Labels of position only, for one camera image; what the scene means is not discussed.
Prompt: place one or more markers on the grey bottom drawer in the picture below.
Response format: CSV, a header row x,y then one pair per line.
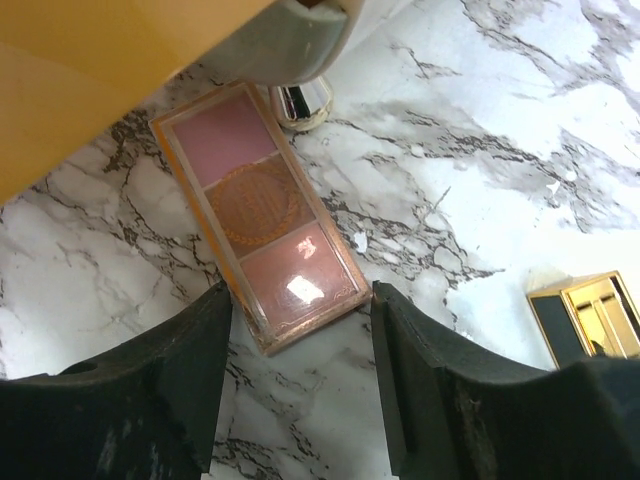
x,y
288,43

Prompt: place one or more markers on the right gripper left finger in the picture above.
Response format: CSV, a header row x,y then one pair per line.
x,y
146,409

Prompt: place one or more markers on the black gold lipstick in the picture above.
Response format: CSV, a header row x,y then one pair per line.
x,y
587,316

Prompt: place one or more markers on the pink blush palette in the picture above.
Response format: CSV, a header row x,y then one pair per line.
x,y
275,244

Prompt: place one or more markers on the yellow drawer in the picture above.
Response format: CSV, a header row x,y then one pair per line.
x,y
69,69

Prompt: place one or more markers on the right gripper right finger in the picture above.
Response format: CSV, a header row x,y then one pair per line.
x,y
453,409

